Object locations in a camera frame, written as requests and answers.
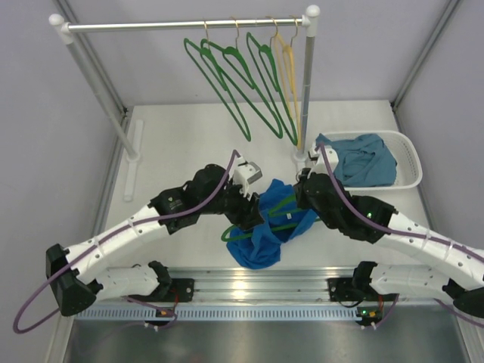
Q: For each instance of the yellow hanger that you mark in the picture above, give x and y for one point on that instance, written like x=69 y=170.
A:
x=287 y=68

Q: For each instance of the white laundry basket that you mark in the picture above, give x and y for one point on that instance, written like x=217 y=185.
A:
x=408 y=169

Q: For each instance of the aluminium mounting rail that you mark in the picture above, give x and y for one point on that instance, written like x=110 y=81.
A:
x=231 y=285

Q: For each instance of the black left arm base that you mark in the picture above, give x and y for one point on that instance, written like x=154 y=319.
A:
x=180 y=290

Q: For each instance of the silver clothes rack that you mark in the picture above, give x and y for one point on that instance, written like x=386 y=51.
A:
x=72 y=36

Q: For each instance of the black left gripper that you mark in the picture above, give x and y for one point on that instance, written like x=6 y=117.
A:
x=249 y=213

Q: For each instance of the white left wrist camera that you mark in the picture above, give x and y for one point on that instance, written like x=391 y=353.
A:
x=244 y=174

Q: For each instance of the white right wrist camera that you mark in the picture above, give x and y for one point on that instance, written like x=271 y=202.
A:
x=319 y=157

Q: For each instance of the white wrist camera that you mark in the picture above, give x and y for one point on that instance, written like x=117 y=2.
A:
x=244 y=174
x=319 y=157

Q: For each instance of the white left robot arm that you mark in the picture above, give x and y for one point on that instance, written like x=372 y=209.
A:
x=89 y=272

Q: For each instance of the blue tank top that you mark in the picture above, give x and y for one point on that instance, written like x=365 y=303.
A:
x=263 y=249

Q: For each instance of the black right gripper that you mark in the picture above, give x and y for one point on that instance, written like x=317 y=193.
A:
x=299 y=191

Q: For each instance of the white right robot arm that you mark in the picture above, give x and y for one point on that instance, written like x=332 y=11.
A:
x=447 y=271

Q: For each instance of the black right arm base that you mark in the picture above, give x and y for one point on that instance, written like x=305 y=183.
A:
x=344 y=292

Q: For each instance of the light blue garment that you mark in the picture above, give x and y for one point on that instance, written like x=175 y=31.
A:
x=364 y=161

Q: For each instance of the perforated cable duct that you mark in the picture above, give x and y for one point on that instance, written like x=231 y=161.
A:
x=230 y=313

